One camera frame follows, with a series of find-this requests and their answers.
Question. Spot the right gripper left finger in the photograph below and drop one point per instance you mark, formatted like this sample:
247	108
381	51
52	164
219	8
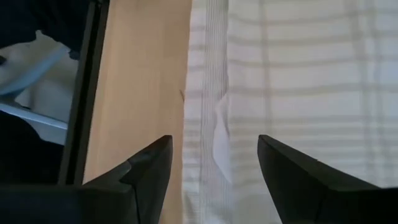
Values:
149	180

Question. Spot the white towel grey checks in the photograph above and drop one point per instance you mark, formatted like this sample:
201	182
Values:
311	77

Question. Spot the black furniture beams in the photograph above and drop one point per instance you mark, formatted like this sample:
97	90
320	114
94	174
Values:
18	155

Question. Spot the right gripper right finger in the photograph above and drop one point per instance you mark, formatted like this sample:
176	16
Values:
289	180

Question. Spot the black metal table frame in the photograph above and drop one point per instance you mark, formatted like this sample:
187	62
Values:
84	93

